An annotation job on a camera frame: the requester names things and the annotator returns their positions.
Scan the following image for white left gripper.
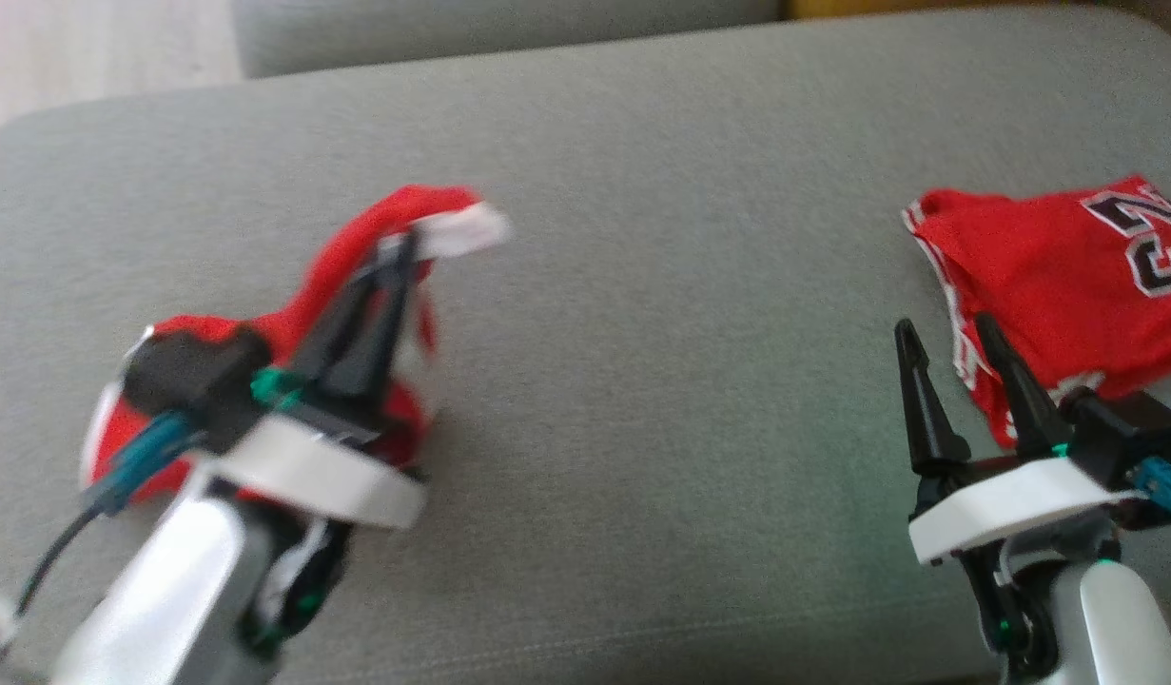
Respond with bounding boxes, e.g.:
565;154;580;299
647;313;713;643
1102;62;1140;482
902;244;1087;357
208;232;427;531

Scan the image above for teal right arm cable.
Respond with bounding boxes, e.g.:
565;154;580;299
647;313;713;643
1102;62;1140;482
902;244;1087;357
1131;455;1171;526

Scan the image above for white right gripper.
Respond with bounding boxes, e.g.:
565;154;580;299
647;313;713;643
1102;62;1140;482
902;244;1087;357
893;312;1149;569

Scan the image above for red basketball jersey number 23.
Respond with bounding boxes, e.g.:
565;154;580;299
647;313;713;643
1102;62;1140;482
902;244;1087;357
902;173;1171;449

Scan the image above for teal black left arm cable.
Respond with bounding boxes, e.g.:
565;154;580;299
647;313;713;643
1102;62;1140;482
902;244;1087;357
0;407;208;662

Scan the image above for red shorts with white trim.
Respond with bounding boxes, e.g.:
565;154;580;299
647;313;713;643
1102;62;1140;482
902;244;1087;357
79;185;512;507

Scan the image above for yellow sofa back cushion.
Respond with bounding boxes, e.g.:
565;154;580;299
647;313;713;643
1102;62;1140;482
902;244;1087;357
785;0;1123;21

